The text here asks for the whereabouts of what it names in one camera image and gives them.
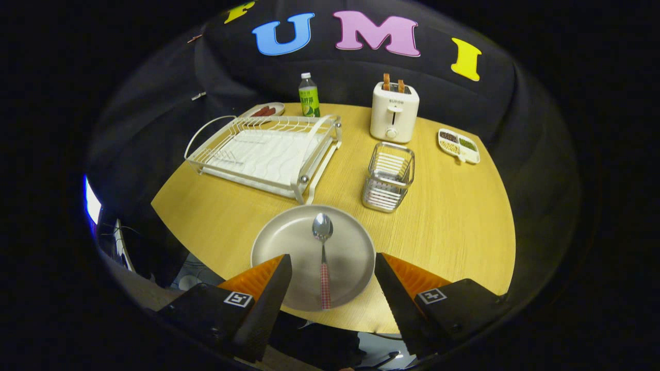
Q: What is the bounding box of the small plate with meat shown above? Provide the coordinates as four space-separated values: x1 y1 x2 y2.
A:
241 102 286 120

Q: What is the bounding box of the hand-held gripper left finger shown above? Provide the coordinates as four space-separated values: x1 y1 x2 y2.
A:
157 253 293 363

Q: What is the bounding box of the white round plate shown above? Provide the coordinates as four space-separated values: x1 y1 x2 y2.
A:
251 205 376 313

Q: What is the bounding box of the metal spoon red checked handle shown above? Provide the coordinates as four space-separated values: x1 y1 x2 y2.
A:
312 213 335 311

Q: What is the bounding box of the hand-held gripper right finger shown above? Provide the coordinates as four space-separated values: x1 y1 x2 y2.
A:
374 252 509 359

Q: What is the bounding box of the white toaster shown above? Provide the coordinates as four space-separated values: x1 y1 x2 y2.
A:
370 81 420 144

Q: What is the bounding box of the black backdrop cloth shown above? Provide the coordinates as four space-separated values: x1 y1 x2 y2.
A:
88 0 579 294

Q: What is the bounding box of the white divided snack tray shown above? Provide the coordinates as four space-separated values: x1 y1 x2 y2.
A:
437 127 482 166

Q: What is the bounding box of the green label drink bottle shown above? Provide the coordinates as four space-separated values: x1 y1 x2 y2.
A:
299 72 321 118

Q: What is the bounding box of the silver wire basket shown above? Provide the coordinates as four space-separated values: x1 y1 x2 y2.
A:
362 142 416 214

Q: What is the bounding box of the white wire dish rack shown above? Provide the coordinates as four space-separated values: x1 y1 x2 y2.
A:
184 114 343 206

